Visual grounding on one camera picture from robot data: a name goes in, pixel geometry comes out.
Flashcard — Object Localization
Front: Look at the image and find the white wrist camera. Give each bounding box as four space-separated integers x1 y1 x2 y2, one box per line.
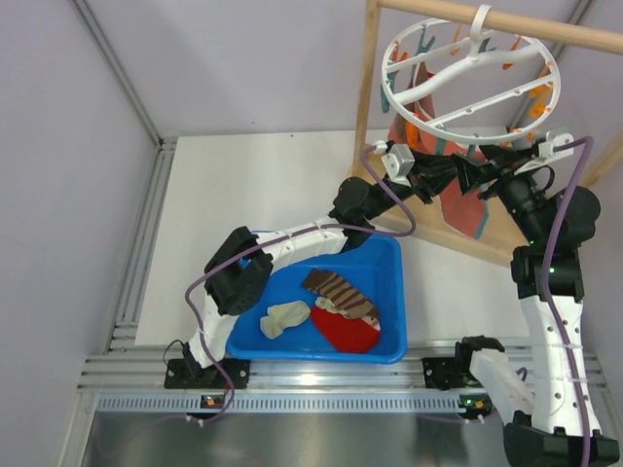
370 140 415 187
534 128 575 164

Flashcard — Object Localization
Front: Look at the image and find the teal clip left rim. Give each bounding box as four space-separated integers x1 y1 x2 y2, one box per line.
380 73 396 114

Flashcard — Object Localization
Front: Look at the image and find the wooden hanging rack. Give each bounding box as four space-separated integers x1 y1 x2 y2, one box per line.
351 1 622 265

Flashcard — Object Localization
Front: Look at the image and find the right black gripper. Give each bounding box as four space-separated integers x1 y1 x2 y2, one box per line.
451 142 546 244

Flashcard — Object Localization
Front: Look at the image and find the aluminium mounting rail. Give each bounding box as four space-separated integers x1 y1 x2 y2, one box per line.
78 341 492 413

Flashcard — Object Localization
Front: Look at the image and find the small cream sock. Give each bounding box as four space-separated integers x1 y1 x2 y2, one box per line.
315 297 349 318

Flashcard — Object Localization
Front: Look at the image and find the teal clip far right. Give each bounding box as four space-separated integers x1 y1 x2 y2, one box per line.
478 38 495 54

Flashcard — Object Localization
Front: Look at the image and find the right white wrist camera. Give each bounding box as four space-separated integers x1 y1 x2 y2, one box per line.
534 128 575 164

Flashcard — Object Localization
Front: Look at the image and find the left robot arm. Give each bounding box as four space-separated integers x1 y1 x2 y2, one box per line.
165 142 458 391

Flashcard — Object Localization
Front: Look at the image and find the white round clip hanger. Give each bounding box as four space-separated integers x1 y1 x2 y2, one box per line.
380 5 561 146

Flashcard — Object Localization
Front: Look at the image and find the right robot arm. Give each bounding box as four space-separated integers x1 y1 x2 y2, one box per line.
452 136 620 466

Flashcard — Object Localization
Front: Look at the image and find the pink and brown sock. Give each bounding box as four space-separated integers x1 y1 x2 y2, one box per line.
386 60 493 239

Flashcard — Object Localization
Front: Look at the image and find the orange clip far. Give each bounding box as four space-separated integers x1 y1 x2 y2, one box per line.
450 24 462 55

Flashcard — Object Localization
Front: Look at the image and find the orange clip inner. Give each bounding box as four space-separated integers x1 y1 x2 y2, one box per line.
388 41 409 64

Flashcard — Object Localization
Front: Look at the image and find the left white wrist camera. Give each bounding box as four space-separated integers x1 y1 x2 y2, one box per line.
370 140 415 187

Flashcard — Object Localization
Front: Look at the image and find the teal clip holding sock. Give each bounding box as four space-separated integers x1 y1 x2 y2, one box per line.
416 24 436 55

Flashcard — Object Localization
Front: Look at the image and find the blue plastic bin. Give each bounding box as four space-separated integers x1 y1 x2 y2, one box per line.
226 235 407 364

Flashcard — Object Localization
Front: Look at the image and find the red sock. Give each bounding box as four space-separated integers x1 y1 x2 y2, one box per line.
311 306 381 354

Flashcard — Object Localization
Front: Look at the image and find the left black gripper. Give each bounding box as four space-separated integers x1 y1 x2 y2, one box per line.
363 148 457 221

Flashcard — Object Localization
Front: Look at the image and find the orange clip lower left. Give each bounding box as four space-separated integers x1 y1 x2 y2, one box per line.
405 122 420 149

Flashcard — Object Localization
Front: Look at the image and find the brown striped sock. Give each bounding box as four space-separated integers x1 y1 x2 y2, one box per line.
302 269 380 320

